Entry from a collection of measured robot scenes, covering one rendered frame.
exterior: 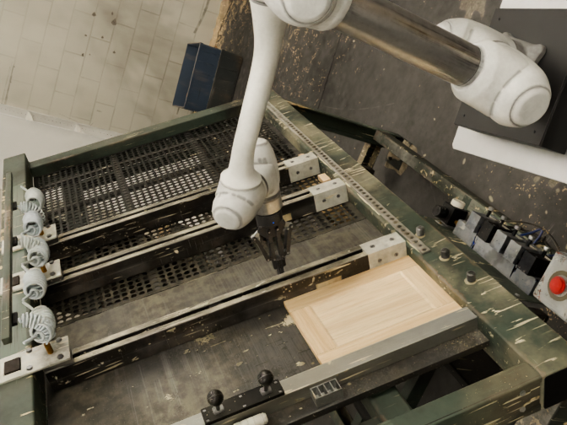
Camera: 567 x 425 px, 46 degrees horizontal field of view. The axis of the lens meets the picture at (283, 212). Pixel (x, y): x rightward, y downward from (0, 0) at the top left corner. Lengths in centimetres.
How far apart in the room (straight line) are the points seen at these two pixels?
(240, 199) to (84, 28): 545
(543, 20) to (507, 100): 41
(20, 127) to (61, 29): 163
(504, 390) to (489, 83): 69
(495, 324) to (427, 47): 70
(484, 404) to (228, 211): 72
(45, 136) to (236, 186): 406
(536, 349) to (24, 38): 591
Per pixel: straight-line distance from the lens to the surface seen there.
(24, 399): 182
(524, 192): 301
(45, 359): 190
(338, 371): 167
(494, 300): 182
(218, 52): 617
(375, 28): 145
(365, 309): 187
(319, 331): 182
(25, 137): 557
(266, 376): 153
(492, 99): 164
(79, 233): 249
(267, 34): 158
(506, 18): 209
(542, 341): 171
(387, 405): 169
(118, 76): 701
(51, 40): 691
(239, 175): 160
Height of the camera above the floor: 215
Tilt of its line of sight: 27 degrees down
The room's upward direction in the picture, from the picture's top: 78 degrees counter-clockwise
